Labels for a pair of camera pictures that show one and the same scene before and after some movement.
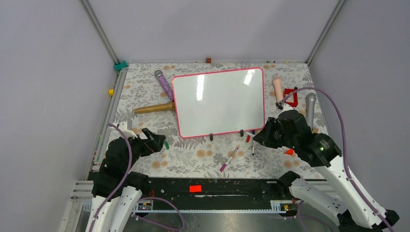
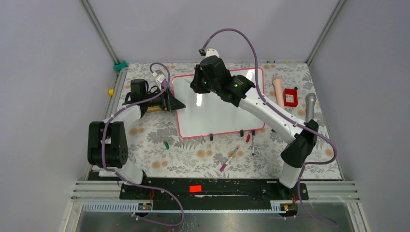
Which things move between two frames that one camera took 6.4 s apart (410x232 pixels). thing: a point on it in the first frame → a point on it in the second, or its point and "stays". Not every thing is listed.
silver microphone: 310,99 stays
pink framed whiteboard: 219,103 stays
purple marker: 222,169 stays
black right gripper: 264,137 → 195,84
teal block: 118,67 stays
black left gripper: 154,142 → 172,103
